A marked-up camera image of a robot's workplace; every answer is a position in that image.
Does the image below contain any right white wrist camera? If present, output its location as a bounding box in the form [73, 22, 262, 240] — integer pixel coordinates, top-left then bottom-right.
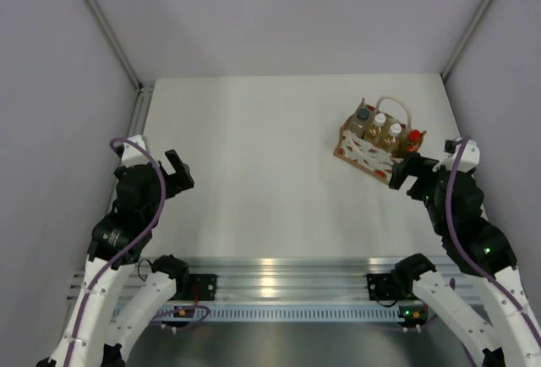
[440, 138, 480, 173]

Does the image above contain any aluminium front rail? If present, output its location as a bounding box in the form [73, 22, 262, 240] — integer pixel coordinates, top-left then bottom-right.
[65, 256, 466, 303]

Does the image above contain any grey slotted cable duct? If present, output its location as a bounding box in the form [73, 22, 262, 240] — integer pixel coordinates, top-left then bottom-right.
[112, 306, 428, 321]

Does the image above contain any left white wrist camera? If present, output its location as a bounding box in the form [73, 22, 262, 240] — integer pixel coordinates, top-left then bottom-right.
[114, 134, 149, 167]

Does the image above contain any yellow bottle red cap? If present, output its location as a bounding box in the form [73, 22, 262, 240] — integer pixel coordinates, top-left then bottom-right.
[396, 129, 424, 158]

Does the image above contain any right aluminium frame post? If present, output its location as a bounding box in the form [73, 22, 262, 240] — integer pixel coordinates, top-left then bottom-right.
[440, 0, 495, 83]

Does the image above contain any burlap watermelon canvas bag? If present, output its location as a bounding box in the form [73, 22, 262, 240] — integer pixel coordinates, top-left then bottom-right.
[333, 96, 426, 184]

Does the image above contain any left side aluminium rail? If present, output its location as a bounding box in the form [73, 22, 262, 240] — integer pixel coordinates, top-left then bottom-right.
[127, 81, 156, 137]

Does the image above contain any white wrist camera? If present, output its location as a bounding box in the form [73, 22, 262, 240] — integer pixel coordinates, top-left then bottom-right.
[440, 138, 480, 173]
[114, 134, 149, 167]

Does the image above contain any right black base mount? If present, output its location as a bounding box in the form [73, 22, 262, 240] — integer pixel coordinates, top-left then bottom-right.
[366, 273, 403, 303]

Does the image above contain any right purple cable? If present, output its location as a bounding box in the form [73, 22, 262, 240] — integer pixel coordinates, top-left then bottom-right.
[444, 136, 541, 334]

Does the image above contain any aluminium frame post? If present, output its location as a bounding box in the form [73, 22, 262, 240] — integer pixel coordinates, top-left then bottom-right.
[440, 0, 495, 83]
[83, 0, 141, 90]

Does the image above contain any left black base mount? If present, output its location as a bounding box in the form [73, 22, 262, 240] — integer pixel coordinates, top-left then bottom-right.
[183, 274, 217, 303]

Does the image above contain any left aluminium frame post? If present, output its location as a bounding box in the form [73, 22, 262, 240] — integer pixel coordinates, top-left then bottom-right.
[83, 0, 141, 90]

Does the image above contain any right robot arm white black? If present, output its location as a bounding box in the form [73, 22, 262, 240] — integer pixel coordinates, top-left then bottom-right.
[389, 153, 540, 366]

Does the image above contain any clear jar grey lid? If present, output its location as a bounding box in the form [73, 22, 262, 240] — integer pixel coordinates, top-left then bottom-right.
[348, 107, 373, 139]

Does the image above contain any aluminium rail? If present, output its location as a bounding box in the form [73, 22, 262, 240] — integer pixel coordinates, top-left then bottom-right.
[65, 256, 466, 303]
[127, 81, 156, 137]

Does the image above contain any amber bottle white cap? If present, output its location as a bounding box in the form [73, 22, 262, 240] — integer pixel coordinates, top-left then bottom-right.
[378, 123, 402, 152]
[363, 113, 386, 145]

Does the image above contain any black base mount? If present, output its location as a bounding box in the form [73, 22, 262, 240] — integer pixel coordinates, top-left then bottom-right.
[366, 273, 403, 303]
[183, 274, 217, 303]

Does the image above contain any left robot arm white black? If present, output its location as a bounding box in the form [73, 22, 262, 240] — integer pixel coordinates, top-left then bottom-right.
[38, 150, 194, 366]

